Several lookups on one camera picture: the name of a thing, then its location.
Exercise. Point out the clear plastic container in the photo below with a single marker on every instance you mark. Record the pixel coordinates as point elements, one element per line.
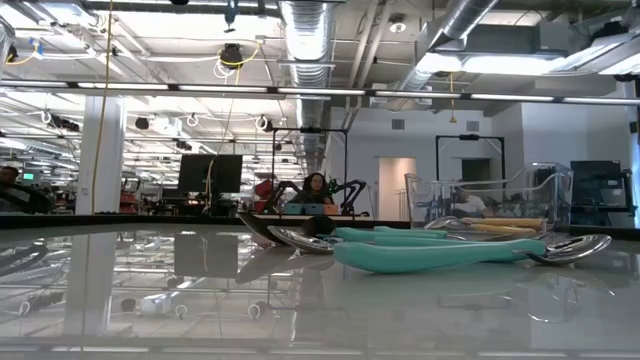
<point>560,200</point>

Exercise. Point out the background black robot arm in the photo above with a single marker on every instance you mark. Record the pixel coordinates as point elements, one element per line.
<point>352,192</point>
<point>280,192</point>

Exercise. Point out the person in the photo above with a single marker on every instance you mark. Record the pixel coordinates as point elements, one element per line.
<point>472,205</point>
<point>20,197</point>
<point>314,185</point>

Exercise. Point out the blue storage bin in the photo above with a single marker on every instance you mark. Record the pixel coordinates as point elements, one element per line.
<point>314,209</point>

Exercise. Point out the orange storage bin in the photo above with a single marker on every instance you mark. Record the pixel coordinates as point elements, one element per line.
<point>332,209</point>

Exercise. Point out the teal storage bin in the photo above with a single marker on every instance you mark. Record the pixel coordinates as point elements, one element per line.
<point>294,209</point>

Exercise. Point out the LED light bar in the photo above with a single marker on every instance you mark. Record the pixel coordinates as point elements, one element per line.
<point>320,91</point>

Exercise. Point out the black computer monitor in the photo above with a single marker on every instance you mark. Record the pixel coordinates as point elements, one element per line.
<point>200,172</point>

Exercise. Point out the black ceiling device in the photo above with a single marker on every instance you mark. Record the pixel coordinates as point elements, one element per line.
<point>231,55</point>

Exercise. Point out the red equipment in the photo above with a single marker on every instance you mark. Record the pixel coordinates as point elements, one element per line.
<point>129,200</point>

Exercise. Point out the white structural column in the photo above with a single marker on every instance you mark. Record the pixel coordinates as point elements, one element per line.
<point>100,160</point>

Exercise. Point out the black cabinet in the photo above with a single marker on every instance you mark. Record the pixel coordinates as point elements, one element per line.
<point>600,190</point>

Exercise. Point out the green exit sign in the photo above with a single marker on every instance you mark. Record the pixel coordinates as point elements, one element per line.
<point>28,176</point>

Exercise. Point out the black rig frame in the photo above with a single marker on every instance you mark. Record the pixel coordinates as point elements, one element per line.
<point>470,136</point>
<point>310,129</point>

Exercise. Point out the silver spiral air duct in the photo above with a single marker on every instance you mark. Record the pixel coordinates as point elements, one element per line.
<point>450,30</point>
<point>307,40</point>

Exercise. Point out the black table frame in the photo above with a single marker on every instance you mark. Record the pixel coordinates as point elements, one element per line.
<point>100,220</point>

